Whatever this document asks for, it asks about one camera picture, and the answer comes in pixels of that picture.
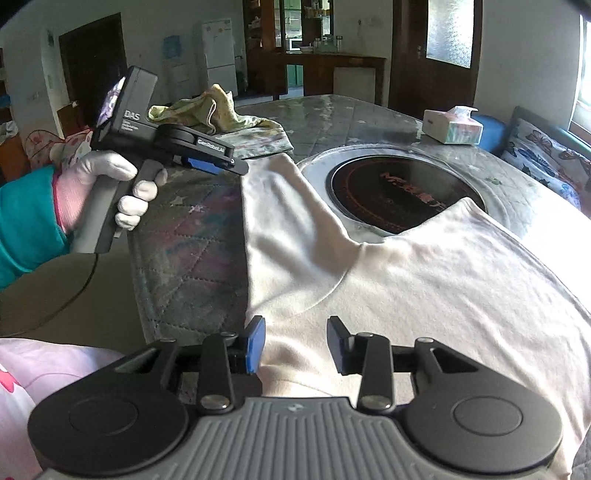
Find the dark wooden door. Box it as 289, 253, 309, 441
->
59, 13, 127, 125

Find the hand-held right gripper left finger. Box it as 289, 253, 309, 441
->
113, 315, 267, 414

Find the person's left forearm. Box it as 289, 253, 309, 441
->
0, 165, 71, 290

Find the window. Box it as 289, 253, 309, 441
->
568, 14, 591, 144

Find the butterfly print cushion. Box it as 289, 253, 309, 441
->
501, 117, 591, 208

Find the white tissue box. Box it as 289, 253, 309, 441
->
423, 106, 484, 145

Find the wooden door with frosted glass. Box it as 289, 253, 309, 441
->
389, 0, 483, 121

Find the person's left hand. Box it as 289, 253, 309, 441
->
54, 150, 170, 234

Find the cream white shirt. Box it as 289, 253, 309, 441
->
240, 152, 591, 480

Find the pale floral cloth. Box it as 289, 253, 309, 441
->
215, 124, 295, 160

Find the yellow floral cloth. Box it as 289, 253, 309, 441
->
148, 84, 280, 137

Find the beige chair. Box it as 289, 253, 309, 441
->
332, 66, 376, 103

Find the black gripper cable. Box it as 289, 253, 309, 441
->
0, 251, 100, 337

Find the pink patterned cloth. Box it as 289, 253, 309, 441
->
23, 128, 93, 174

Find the blue sofa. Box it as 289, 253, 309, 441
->
471, 106, 591, 208

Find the white refrigerator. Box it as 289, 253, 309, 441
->
202, 19, 238, 97

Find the person's pink clothing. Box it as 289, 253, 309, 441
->
0, 337, 125, 480

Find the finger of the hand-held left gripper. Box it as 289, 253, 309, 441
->
181, 154, 250, 177

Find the round black induction cooktop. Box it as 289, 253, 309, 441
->
295, 143, 513, 243

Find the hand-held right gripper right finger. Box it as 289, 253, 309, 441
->
326, 316, 478, 414

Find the water dispenser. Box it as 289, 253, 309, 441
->
161, 37, 192, 104

